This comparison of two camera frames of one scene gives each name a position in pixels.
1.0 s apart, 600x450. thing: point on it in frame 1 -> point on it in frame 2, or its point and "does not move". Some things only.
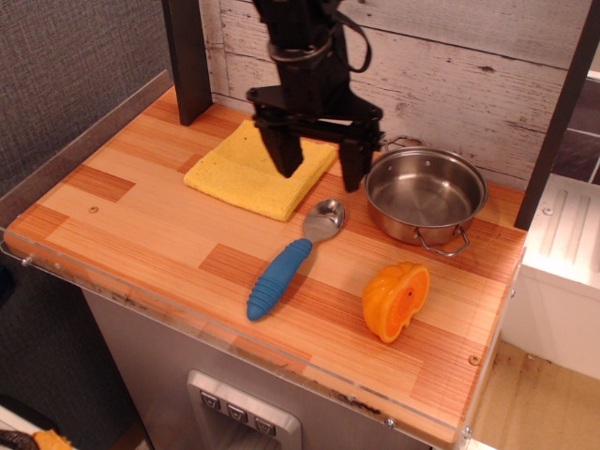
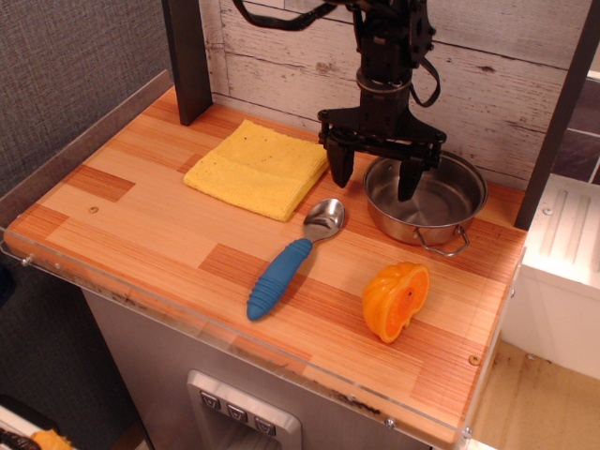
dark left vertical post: (184, 25) does not move
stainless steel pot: (422, 195) does not move
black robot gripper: (316, 96) -> (384, 120)
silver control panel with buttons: (228, 417) does not move
